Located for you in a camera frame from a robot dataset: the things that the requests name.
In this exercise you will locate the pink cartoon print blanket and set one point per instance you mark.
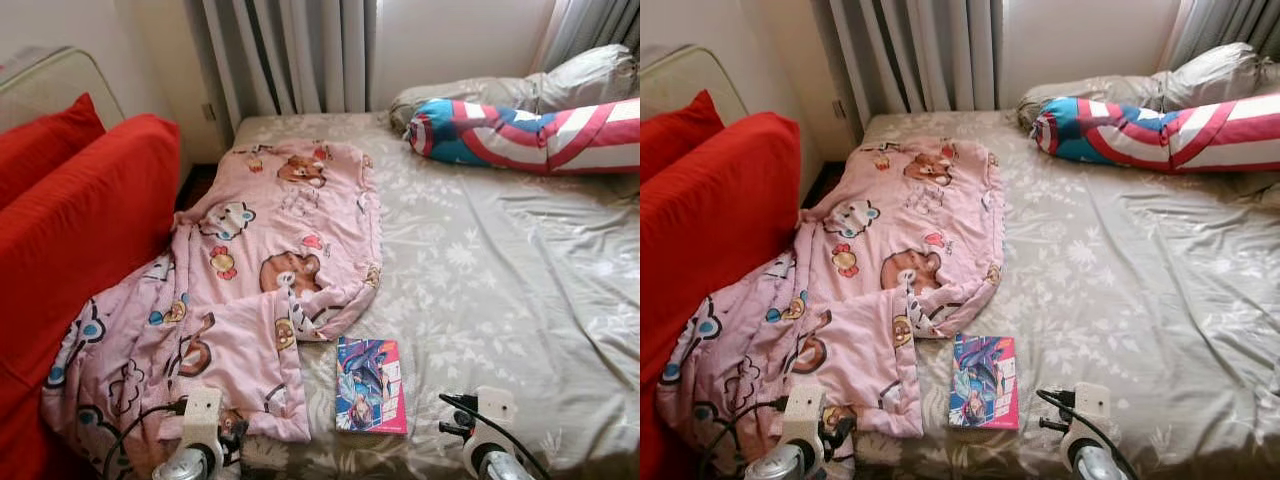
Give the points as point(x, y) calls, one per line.
point(890, 230)
point(270, 230)

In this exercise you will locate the colourful comic book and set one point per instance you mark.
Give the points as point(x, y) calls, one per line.
point(370, 385)
point(984, 382)

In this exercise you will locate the red fabric cushion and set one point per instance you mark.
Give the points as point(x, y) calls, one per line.
point(675, 135)
point(45, 145)
point(710, 260)
point(80, 260)

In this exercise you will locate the bed with grey floral sheet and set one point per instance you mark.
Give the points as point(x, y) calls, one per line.
point(500, 290)
point(1120, 290)

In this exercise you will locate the grey pleated curtain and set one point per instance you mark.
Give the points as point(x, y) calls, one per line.
point(600, 25)
point(915, 55)
point(1230, 25)
point(290, 55)

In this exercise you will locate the pale quilted spare mattress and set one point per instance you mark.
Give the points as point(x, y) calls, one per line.
point(690, 80)
point(55, 85)

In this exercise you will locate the star striped bolster pillow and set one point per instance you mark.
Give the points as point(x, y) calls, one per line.
point(530, 135)
point(1160, 132)

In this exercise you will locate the knotted grey floral pillow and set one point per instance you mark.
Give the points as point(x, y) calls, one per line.
point(1215, 75)
point(590, 80)

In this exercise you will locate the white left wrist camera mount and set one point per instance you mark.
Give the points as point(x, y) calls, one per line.
point(202, 420)
point(804, 418)

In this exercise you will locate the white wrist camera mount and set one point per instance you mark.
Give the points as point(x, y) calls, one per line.
point(497, 420)
point(1091, 415)
point(202, 420)
point(804, 418)

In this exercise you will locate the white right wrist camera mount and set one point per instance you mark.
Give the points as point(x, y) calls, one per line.
point(1091, 415)
point(497, 420)

